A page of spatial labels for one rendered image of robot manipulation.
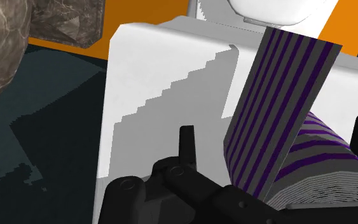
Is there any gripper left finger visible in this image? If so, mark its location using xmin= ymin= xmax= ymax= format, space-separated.
xmin=98 ymin=125 xmax=260 ymax=224

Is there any white toilet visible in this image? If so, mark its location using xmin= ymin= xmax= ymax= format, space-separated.
xmin=92 ymin=0 xmax=358 ymax=224

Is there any purple grey striped paper roll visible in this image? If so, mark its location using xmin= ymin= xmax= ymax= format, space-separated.
xmin=223 ymin=26 xmax=358 ymax=212

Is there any brown marbled stone block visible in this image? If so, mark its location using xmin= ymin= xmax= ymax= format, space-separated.
xmin=28 ymin=0 xmax=106 ymax=50

